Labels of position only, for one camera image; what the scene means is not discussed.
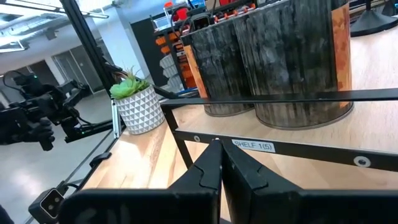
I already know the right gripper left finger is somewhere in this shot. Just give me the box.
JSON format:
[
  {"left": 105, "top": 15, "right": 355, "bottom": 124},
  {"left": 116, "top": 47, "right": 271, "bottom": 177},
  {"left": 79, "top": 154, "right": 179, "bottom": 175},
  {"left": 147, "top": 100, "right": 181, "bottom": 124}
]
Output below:
[{"left": 57, "top": 139, "right": 224, "bottom": 224}]

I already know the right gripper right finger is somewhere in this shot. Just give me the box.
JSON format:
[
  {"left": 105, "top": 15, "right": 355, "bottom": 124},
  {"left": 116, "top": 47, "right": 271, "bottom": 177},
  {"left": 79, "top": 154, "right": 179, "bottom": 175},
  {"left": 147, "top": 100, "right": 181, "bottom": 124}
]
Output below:
[{"left": 221, "top": 139, "right": 398, "bottom": 224}]

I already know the dark streaked metal candle tin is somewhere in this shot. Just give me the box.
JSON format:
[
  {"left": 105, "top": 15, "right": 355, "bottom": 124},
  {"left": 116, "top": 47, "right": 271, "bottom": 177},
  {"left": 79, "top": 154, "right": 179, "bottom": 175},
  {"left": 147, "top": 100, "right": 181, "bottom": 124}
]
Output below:
[
  {"left": 232, "top": 0, "right": 354, "bottom": 131},
  {"left": 181, "top": 18, "right": 255, "bottom": 118}
]

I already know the succulent in white pot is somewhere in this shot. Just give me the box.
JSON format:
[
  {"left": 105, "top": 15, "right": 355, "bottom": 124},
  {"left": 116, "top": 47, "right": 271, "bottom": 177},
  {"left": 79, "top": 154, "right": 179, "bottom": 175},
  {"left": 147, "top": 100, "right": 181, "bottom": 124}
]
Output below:
[{"left": 109, "top": 67, "right": 165, "bottom": 136}]

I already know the black table clamp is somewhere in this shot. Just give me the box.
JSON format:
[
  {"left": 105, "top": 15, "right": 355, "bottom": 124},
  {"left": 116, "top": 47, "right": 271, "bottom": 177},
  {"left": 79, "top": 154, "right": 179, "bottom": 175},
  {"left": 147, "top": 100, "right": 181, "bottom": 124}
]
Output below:
[{"left": 89, "top": 151, "right": 112, "bottom": 169}]

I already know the storage rack with orange bins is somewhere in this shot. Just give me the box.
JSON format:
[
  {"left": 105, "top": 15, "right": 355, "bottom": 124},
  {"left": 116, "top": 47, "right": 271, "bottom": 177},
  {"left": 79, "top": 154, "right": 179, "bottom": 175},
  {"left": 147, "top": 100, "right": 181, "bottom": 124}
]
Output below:
[{"left": 154, "top": 29, "right": 200, "bottom": 94}]

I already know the silver aluminium extrusion post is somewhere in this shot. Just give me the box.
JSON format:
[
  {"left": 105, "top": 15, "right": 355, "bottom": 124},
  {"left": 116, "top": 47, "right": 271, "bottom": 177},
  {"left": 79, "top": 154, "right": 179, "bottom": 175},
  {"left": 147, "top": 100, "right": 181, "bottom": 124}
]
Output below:
[{"left": 111, "top": 99, "right": 122, "bottom": 139}]

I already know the black frame wooden shelf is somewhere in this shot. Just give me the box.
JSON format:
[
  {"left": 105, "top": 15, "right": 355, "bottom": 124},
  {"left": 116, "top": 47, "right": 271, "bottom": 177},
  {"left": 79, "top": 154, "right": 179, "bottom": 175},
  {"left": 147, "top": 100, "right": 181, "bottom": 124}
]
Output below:
[{"left": 160, "top": 24, "right": 398, "bottom": 174}]

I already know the black table-edge camera box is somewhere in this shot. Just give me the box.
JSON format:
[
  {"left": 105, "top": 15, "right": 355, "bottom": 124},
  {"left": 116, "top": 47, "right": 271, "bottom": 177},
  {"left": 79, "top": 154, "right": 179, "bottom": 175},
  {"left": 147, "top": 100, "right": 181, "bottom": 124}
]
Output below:
[{"left": 27, "top": 187, "right": 66, "bottom": 224}]

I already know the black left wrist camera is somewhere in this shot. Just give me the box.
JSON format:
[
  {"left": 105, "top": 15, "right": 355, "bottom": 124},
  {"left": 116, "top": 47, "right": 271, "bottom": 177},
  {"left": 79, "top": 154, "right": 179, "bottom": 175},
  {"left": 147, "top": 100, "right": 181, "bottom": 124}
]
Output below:
[{"left": 188, "top": 12, "right": 216, "bottom": 32}]

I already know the black rig frame post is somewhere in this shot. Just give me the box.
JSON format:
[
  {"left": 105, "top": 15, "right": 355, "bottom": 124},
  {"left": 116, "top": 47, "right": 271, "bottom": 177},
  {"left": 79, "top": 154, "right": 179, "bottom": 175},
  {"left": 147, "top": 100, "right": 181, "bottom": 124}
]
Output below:
[{"left": 58, "top": 0, "right": 118, "bottom": 94}]

